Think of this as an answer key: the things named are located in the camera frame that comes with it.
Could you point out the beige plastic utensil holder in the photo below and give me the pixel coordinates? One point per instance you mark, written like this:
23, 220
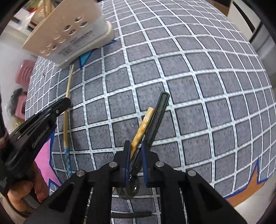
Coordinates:
73, 28

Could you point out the black-handled spoon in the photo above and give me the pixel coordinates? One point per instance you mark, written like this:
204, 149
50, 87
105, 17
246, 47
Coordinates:
131, 168

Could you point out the grey checkered tablecloth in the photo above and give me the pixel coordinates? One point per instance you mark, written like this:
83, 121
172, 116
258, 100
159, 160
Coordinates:
220, 118

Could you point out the person's left hand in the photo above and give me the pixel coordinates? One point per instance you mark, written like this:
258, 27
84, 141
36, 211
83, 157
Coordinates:
22, 189

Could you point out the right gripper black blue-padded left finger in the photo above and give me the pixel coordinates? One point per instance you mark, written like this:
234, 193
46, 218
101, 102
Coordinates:
86, 196

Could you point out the pink plastic stool tall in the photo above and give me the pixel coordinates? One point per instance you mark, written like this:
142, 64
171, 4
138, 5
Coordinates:
23, 74

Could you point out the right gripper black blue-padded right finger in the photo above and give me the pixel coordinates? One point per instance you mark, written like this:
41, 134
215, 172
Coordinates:
185, 197

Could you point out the patterned orange chopstick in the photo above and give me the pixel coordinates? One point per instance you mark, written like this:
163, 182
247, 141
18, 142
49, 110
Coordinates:
141, 131

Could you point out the cardboard box on floor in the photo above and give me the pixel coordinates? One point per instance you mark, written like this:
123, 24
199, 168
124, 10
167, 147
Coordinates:
222, 5

